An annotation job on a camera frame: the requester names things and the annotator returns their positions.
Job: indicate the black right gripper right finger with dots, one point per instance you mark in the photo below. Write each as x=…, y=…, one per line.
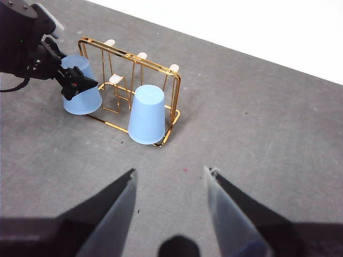
x=254, y=230

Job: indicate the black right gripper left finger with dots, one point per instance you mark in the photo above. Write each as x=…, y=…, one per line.
x=88, y=227

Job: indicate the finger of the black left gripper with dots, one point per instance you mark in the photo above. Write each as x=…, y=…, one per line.
x=55, y=48
x=77, y=81

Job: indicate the blue ribbed plastic cup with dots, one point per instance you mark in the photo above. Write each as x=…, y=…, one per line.
x=83, y=105
x=147, y=115

